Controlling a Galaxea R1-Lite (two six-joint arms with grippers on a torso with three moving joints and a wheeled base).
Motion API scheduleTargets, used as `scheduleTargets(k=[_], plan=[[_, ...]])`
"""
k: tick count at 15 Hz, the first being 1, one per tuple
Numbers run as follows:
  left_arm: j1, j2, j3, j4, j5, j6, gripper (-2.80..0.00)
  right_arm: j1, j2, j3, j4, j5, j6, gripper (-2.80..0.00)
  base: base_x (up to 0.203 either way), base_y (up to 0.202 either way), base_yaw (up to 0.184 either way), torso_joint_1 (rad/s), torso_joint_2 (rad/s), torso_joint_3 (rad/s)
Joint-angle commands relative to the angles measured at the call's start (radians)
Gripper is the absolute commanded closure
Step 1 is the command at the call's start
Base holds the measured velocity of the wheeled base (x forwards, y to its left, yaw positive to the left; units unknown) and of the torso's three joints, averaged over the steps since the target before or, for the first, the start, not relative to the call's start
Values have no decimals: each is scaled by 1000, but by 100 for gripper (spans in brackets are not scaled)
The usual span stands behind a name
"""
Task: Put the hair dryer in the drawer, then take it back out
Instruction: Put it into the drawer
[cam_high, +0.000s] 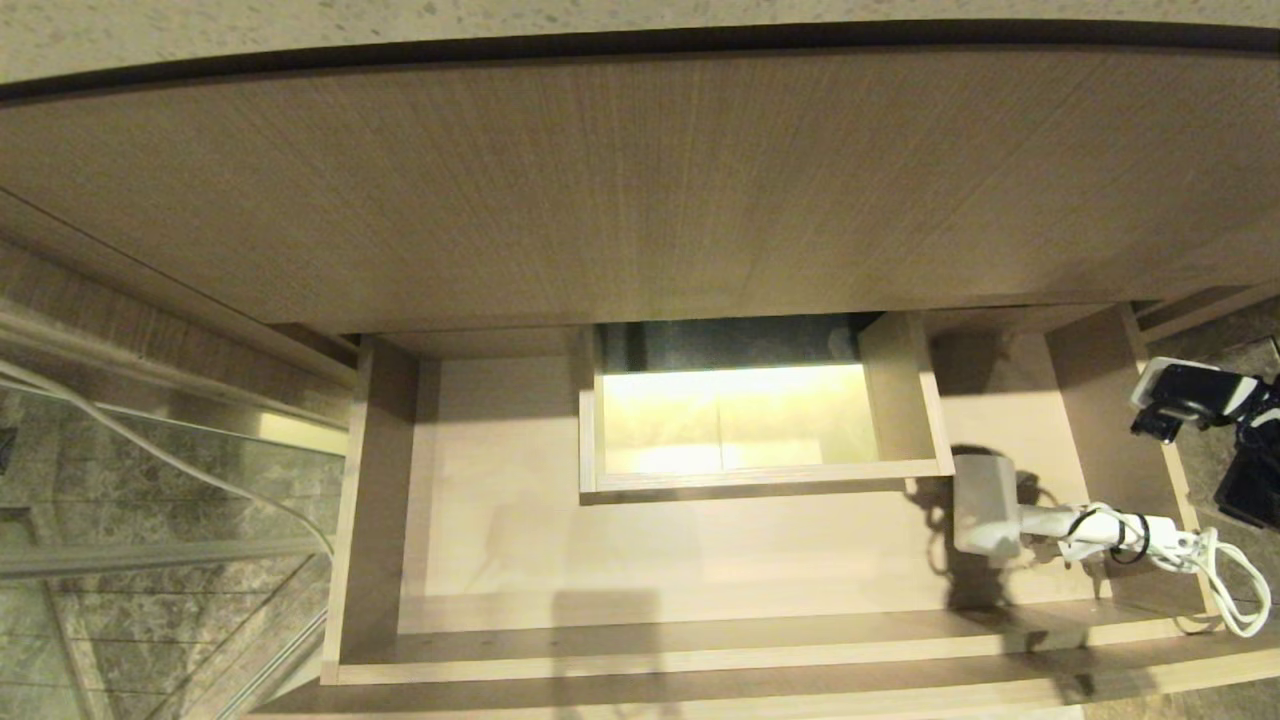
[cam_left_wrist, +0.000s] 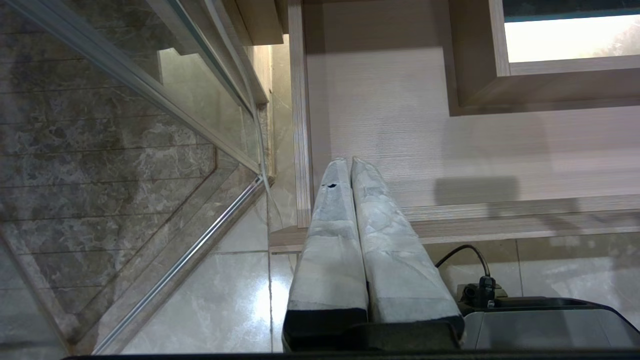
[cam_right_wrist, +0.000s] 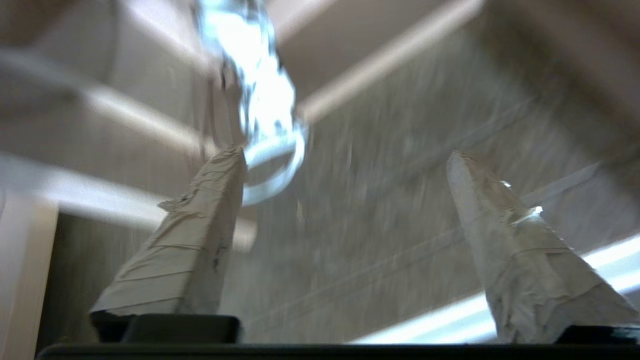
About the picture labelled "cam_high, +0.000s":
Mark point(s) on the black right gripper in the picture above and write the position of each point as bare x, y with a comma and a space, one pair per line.
1170, 420

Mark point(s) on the black elastic band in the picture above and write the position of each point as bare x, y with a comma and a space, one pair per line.
1143, 540

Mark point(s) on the white hair dryer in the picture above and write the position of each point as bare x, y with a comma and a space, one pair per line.
985, 505

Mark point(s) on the light wooden drawer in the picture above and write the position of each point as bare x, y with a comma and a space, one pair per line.
700, 550

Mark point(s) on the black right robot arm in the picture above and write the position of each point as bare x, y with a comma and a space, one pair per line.
1250, 490

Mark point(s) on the light wooden vanity cabinet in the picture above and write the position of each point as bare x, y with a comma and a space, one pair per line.
600, 200

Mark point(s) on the speckled stone countertop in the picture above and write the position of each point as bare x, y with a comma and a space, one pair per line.
200, 30

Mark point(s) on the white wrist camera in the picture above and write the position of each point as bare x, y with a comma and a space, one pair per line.
1195, 383

